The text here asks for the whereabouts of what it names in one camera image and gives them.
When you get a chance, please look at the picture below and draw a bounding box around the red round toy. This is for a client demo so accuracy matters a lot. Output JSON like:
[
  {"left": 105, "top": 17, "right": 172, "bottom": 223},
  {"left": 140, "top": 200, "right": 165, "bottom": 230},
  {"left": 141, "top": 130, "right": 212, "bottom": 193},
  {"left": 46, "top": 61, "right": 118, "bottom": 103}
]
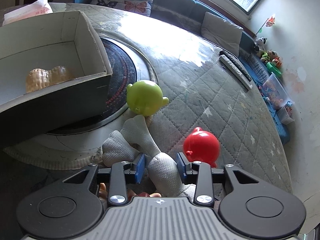
[{"left": 183, "top": 127, "right": 220, "bottom": 168}]

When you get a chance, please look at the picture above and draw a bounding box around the white plush rabbit toy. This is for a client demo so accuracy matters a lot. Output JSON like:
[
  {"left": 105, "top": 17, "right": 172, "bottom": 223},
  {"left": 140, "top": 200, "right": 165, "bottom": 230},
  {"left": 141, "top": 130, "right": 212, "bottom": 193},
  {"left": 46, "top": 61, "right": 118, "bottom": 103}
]
[{"left": 102, "top": 115, "right": 196, "bottom": 200}]

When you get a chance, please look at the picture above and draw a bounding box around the green round toy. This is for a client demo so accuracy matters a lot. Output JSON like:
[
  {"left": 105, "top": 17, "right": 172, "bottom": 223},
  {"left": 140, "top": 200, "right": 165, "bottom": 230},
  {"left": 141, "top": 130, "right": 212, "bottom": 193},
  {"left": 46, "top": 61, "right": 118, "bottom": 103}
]
[{"left": 126, "top": 80, "right": 169, "bottom": 116}]

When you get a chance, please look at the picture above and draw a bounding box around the tan peanut toy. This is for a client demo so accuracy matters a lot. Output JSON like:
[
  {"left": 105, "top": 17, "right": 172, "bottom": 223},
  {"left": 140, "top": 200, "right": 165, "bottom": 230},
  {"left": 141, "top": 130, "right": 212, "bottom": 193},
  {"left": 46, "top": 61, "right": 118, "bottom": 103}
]
[{"left": 25, "top": 66, "right": 74, "bottom": 93}]

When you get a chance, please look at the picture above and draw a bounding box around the cartoon girl doll figure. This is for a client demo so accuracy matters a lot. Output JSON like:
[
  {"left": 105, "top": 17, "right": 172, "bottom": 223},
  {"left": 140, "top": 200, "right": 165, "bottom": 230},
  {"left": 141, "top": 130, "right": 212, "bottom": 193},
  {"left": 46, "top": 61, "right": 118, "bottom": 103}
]
[{"left": 99, "top": 183, "right": 162, "bottom": 200}]

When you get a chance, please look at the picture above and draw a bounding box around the grey quilted table mat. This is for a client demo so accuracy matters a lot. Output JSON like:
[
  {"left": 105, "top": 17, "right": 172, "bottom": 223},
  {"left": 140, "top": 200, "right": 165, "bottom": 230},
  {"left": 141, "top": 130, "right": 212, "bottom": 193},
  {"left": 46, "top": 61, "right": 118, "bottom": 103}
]
[{"left": 4, "top": 3, "right": 292, "bottom": 192}]

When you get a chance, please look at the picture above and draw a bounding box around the small clear container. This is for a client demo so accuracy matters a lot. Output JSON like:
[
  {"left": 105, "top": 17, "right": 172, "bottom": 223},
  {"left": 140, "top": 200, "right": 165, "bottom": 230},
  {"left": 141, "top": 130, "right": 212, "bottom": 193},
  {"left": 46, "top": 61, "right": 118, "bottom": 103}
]
[{"left": 277, "top": 107, "right": 294, "bottom": 125}]

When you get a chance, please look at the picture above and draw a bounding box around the grey remote control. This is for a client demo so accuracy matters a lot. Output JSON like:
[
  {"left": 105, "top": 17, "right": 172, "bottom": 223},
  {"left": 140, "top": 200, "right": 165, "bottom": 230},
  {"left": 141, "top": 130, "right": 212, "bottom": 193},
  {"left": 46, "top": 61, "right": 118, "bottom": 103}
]
[{"left": 219, "top": 55, "right": 253, "bottom": 90}]

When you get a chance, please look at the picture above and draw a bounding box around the clear plastic toy bin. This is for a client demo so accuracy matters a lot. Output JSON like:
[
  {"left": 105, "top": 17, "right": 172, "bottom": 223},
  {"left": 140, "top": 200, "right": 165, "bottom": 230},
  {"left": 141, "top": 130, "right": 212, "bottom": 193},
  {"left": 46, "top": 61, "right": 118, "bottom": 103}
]
[{"left": 262, "top": 73, "right": 294, "bottom": 110}]

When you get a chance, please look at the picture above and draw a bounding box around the black remote control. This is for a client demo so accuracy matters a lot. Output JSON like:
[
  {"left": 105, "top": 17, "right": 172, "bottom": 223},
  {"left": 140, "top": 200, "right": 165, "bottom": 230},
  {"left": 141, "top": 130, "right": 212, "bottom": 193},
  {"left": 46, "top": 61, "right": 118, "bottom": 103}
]
[{"left": 219, "top": 50, "right": 252, "bottom": 82}]

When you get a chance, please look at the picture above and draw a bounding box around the round black hotplate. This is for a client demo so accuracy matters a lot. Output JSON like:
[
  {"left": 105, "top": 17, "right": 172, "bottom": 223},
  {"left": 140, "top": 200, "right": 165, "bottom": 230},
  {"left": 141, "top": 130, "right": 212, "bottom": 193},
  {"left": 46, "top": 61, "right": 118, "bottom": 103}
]
[{"left": 44, "top": 37, "right": 153, "bottom": 136}]

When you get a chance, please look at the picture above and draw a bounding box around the green toy basin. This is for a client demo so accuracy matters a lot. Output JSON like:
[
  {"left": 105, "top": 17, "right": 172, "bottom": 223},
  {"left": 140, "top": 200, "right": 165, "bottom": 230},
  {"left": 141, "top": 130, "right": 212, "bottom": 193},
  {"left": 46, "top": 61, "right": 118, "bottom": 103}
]
[{"left": 266, "top": 62, "right": 282, "bottom": 77}]

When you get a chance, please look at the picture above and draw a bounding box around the stuffed animals pile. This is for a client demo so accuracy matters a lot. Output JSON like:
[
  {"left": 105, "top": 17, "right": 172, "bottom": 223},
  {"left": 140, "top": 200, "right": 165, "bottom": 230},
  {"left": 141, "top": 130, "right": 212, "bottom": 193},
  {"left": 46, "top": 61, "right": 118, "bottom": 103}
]
[{"left": 253, "top": 37, "right": 282, "bottom": 68}]

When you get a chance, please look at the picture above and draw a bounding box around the grey cardboard box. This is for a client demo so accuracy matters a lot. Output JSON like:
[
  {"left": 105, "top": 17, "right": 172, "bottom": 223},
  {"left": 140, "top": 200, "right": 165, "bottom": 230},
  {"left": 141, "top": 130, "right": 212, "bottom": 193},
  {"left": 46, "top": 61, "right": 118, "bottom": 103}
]
[{"left": 1, "top": 11, "right": 112, "bottom": 132}]

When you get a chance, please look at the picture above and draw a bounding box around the grey cushion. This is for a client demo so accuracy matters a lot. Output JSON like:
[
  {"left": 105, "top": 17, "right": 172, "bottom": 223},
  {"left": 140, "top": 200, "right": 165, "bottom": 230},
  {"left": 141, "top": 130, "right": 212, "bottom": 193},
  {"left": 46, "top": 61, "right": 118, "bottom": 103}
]
[{"left": 201, "top": 12, "right": 243, "bottom": 57}]

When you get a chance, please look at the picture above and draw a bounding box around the paper pinwheel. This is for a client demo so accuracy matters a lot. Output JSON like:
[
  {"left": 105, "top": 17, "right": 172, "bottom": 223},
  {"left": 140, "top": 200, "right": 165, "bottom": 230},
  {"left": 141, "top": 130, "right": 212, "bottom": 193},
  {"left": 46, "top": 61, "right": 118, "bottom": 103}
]
[{"left": 255, "top": 15, "right": 275, "bottom": 36}]

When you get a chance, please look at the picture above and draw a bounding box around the blue sofa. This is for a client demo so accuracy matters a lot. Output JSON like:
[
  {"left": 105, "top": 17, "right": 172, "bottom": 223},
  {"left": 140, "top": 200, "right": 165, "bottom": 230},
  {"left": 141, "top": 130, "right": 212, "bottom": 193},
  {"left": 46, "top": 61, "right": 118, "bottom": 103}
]
[{"left": 53, "top": 0, "right": 290, "bottom": 144}]

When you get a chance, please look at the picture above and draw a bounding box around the pink plastic bag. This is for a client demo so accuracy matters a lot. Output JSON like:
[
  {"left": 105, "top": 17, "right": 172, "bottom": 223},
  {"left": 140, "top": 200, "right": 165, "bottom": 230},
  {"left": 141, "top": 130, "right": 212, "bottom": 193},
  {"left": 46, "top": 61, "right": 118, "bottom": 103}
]
[{"left": 2, "top": 0, "right": 53, "bottom": 25}]

